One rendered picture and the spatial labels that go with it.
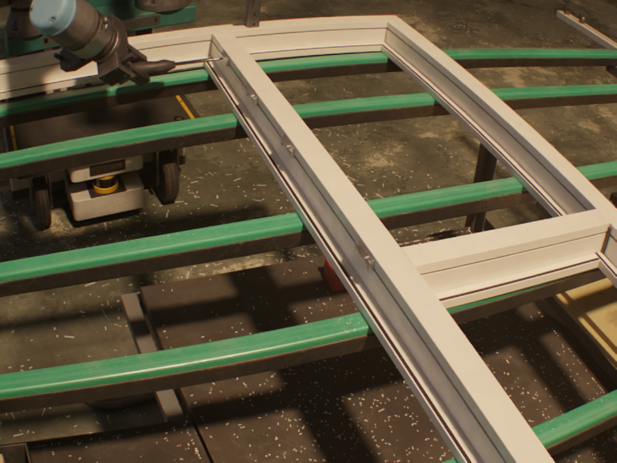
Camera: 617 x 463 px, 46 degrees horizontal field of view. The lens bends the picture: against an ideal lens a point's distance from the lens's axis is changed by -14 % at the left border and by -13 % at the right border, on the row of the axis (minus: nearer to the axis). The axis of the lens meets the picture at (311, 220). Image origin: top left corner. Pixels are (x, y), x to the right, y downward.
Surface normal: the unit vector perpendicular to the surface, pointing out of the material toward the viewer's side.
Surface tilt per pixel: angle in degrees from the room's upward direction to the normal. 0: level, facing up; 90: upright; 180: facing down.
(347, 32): 90
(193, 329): 0
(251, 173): 0
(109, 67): 49
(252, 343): 0
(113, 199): 90
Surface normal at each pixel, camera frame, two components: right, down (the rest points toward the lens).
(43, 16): -0.30, -0.14
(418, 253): 0.07, -0.83
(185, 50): 0.36, 0.55
